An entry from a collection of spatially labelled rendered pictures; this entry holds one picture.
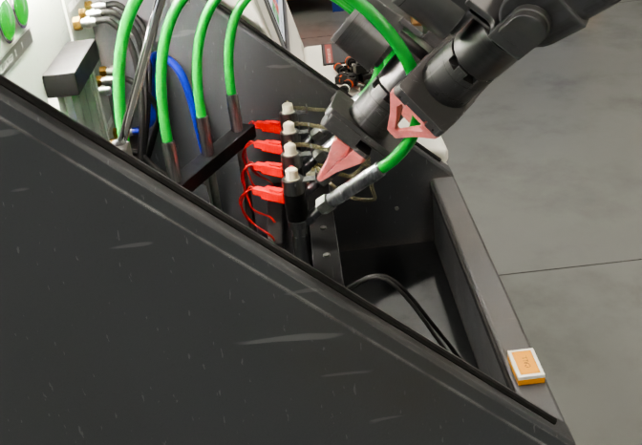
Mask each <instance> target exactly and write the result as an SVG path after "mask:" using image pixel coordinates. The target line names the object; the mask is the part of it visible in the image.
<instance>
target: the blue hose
mask: <svg viewBox="0 0 642 445"><path fill-rule="evenodd" d="M157 53H158V51H156V52H152V53H151V56H150V58H151V62H152V96H153V97H154V98H155V100H157V97H156V61H157ZM167 64H168V65H169V66H170V67H171V68H172V69H173V70H174V71H175V73H176V74H177V76H178V78H179V79H180V82H181V84H182V87H183V90H184V93H185V96H186V100H187V103H188V107H189V110H190V114H191V117H192V121H193V125H194V129H195V133H196V137H197V141H198V144H199V148H200V152H202V150H201V145H200V140H199V134H198V129H197V123H196V119H195V117H196V109H195V102H194V95H193V92H192V89H191V86H190V83H189V81H188V79H187V76H186V74H185V72H184V71H183V69H182V67H181V66H180V65H179V63H178V62H177V61H176V60H175V59H173V58H172V57H171V56H169V55H168V59H167ZM155 121H156V111H155V109H154V107H153V105H152V104H151V112H150V124H149V128H151V127H152V126H153V125H154V123H155ZM132 134H133V135H138V134H139V126H138V127H134V128H132Z"/></svg>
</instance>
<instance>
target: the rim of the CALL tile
mask: <svg viewBox="0 0 642 445"><path fill-rule="evenodd" d="M523 350H531V352H532V355H533V357H534V359H535V361H536V364H537V366H538V368H539V370H540V372H539V373H531V374H523V375H521V374H520V372H519V370H518V367H517V365H516V362H515V360H514V358H513V355H512V353H511V352H515V351H523ZM523 350H509V351H508V352H507V355H508V357H509V360H510V362H511V364H512V367H513V369H514V372H515V373H516V376H517V378H518V380H527V379H535V378H544V377H545V373H544V371H543V369H542V367H541V364H540V362H539V360H538V358H537V356H536V353H535V351H534V349H533V348H532V349H523Z"/></svg>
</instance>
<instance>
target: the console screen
mask: <svg viewBox="0 0 642 445"><path fill-rule="evenodd" d="M264 2H265V5H266V7H267V11H268V14H269V16H270V19H271V21H272V24H273V27H274V29H275V31H276V33H277V36H278V38H279V41H280V43H281V46H282V47H283V48H285V49H286V50H287V51H289V52H290V45H289V24H288V13H287V3H286V0H264Z"/></svg>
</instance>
